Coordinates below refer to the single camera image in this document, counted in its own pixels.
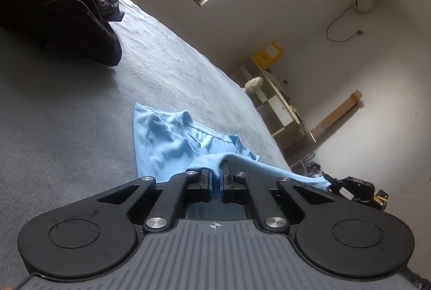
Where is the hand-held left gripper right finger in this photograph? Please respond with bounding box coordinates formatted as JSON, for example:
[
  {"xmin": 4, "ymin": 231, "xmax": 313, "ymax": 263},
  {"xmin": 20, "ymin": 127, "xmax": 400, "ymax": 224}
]
[{"xmin": 220, "ymin": 160, "xmax": 338, "ymax": 234}]

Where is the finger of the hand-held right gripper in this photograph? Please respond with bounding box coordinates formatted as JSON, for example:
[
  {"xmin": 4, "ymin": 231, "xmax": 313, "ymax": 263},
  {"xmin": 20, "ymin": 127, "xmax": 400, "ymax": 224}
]
[{"xmin": 324, "ymin": 175, "xmax": 343, "ymax": 193}]

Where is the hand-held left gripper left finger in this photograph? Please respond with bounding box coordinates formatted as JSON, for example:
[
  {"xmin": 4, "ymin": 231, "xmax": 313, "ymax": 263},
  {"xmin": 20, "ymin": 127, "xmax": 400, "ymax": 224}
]
[{"xmin": 97, "ymin": 169, "xmax": 214, "ymax": 233}]

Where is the light blue shirt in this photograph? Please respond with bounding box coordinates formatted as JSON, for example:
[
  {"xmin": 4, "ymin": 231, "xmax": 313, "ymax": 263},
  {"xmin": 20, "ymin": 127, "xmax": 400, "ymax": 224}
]
[{"xmin": 134, "ymin": 102, "xmax": 332, "ymax": 220}]

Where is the black clothes pile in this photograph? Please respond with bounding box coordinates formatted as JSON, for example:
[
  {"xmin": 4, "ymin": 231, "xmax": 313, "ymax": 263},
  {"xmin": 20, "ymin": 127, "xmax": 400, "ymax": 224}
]
[{"xmin": 0, "ymin": 0, "xmax": 126, "ymax": 67}]

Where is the long cardboard box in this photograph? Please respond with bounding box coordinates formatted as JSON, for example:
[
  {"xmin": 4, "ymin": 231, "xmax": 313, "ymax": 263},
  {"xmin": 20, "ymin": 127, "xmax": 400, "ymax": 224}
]
[{"xmin": 309, "ymin": 90, "xmax": 364, "ymax": 140}]

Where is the white desk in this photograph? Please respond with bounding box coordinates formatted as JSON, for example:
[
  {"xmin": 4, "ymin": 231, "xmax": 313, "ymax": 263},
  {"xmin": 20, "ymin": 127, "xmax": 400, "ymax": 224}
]
[{"xmin": 231, "ymin": 54, "xmax": 319, "ymax": 172}]

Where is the yellow box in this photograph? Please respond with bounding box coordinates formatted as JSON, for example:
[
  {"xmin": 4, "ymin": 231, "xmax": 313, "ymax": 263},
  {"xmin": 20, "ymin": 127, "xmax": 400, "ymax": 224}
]
[{"xmin": 252, "ymin": 41, "xmax": 285, "ymax": 70}]

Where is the grey-blue bed blanket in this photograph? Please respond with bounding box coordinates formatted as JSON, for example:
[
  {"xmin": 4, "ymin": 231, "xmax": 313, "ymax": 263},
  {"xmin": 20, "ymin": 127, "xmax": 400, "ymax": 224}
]
[{"xmin": 0, "ymin": 0, "xmax": 304, "ymax": 290}]

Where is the black wall cable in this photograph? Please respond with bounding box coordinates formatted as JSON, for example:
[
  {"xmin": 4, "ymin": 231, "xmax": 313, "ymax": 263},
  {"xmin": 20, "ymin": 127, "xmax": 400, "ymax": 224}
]
[{"xmin": 325, "ymin": 6, "xmax": 364, "ymax": 43}]

